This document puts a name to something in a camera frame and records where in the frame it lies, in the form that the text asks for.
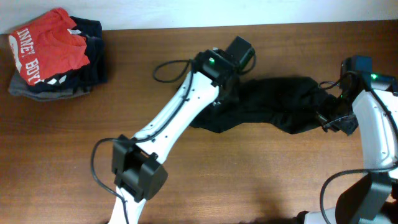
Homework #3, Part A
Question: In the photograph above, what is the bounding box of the black t-shirt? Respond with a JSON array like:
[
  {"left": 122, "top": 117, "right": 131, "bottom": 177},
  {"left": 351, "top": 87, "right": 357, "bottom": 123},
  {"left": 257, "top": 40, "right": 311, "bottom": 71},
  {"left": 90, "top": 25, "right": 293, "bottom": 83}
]
[{"left": 190, "top": 77, "right": 332, "bottom": 134}]

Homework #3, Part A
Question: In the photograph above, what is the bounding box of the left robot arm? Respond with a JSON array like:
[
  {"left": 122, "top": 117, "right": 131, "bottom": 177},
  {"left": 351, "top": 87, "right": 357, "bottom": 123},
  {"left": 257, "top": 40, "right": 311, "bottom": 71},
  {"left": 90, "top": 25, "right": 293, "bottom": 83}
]
[{"left": 110, "top": 49, "right": 256, "bottom": 223}]

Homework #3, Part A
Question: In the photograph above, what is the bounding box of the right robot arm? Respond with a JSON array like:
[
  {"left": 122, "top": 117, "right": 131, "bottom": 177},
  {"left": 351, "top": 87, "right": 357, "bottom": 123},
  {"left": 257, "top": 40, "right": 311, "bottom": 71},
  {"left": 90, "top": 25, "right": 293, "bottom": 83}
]
[{"left": 297, "top": 71, "right": 397, "bottom": 224}]

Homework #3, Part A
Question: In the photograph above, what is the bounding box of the navy folded garment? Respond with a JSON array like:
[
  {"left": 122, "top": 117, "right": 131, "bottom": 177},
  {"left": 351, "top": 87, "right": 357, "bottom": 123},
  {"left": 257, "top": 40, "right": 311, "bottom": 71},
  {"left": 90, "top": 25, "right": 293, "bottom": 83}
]
[{"left": 28, "top": 16, "right": 108, "bottom": 93}]

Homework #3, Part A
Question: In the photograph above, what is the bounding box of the red folded printed t-shirt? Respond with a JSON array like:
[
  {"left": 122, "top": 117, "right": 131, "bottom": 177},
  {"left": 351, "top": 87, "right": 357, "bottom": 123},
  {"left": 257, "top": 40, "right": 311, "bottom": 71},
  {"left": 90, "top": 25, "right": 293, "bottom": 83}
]
[{"left": 8, "top": 8, "right": 90, "bottom": 86}]

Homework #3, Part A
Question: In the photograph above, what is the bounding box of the grey folded garment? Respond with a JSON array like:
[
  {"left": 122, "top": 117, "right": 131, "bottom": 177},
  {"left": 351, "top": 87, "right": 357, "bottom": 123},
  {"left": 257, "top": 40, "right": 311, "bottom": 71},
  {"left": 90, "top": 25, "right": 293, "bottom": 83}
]
[{"left": 8, "top": 71, "right": 91, "bottom": 102}]

